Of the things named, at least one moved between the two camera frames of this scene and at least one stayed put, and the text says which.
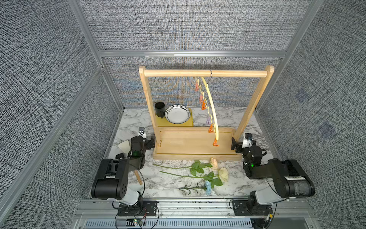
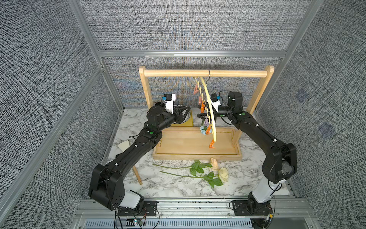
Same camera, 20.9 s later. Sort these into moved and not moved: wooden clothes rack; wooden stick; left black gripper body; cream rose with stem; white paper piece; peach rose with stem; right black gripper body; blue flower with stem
Moved: right black gripper body; blue flower with stem; left black gripper body
Not moved: wooden stick; cream rose with stem; white paper piece; peach rose with stem; wooden clothes rack
